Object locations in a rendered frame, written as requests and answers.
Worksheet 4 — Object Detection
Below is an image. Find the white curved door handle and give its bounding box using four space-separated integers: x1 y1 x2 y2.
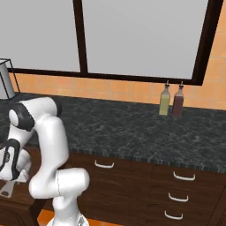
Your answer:
94 159 116 170

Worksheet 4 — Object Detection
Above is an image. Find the dark red vinegar bottle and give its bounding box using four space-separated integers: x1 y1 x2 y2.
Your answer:
171 80 185 118

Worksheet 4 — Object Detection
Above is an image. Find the white curved drawer handle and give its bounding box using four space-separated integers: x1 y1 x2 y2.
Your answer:
168 192 190 203
172 170 197 182
163 210 185 221

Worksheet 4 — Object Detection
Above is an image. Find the dark framed window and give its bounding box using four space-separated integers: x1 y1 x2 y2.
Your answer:
0 0 225 87

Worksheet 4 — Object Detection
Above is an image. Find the grey box in wire frame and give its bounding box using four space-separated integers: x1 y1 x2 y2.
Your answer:
0 58 21 102

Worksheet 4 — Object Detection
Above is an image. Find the yellow oil bottle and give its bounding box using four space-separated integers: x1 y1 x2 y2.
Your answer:
158 80 172 117

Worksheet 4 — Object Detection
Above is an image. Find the dark wood drawer front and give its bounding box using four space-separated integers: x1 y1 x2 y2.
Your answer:
144 203 215 226
147 185 219 208
150 163 222 191

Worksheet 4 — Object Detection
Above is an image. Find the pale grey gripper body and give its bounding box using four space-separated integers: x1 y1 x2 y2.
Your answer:
0 179 17 198

